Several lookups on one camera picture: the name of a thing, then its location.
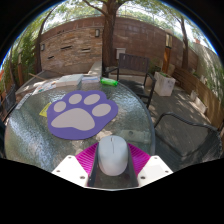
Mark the green packet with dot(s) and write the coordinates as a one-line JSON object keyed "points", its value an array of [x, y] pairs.
{"points": [[109, 81]]}

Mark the wall lamp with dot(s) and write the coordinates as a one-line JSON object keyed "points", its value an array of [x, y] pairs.
{"points": [[42, 47], [97, 33]]}

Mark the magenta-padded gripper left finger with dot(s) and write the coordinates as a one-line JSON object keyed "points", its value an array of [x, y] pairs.
{"points": [[71, 168]]}

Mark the purple paw-shaped mouse pad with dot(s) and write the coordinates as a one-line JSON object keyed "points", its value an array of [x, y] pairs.
{"points": [[80, 116]]}

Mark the yellow card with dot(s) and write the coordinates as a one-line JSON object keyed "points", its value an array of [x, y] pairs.
{"points": [[45, 110]]}

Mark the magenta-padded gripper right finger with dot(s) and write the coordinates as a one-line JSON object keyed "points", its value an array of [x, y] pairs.
{"points": [[153, 168]]}

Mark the white and blue book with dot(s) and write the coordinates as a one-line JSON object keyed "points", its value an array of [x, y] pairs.
{"points": [[90, 79]]}

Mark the black metal mesh chair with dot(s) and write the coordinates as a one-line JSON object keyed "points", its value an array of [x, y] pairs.
{"points": [[200, 143]]}

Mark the dark slatted garden chair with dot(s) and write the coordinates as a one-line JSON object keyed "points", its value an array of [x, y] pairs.
{"points": [[133, 63]]}

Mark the wooden stick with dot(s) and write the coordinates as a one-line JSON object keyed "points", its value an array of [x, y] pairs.
{"points": [[36, 76]]}

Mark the grey wall utility box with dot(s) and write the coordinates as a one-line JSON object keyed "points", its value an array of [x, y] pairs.
{"points": [[120, 53]]}

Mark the white planter box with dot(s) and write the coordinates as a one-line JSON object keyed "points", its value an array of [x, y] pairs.
{"points": [[164, 85]]}

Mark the thick tree trunk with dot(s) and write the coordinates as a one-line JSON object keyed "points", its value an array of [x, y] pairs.
{"points": [[108, 36]]}

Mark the light grey computer mouse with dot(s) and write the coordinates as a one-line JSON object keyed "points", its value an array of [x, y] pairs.
{"points": [[112, 156]]}

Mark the white printed strip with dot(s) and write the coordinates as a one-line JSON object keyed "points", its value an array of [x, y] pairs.
{"points": [[22, 101]]}

